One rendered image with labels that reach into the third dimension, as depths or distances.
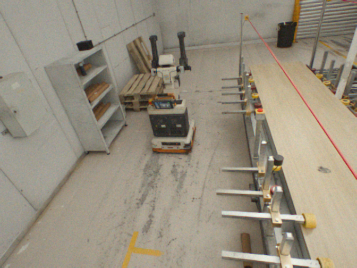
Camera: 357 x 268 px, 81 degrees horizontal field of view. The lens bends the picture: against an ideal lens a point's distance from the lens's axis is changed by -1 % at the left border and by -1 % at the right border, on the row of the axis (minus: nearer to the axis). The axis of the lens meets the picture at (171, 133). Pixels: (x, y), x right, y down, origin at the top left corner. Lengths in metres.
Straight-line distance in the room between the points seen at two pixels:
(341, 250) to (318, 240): 0.11
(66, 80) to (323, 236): 3.14
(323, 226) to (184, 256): 1.31
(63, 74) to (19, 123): 0.92
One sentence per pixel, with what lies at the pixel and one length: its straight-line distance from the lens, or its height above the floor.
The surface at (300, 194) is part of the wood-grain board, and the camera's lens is 1.70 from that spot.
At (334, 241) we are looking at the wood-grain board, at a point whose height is 0.90.
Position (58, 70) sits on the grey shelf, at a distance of 3.28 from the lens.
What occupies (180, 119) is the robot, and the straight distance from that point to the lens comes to 3.00.
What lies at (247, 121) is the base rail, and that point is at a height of 0.70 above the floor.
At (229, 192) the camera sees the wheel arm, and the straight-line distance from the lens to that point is 1.66.
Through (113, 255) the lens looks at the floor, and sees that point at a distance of 2.57.
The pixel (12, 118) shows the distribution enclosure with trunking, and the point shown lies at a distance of 2.76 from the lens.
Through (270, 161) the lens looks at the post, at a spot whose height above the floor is 1.14.
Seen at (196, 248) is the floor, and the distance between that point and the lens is 2.40.
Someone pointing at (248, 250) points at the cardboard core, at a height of 0.08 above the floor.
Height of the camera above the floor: 2.15
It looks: 34 degrees down
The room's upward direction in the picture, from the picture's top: 10 degrees counter-clockwise
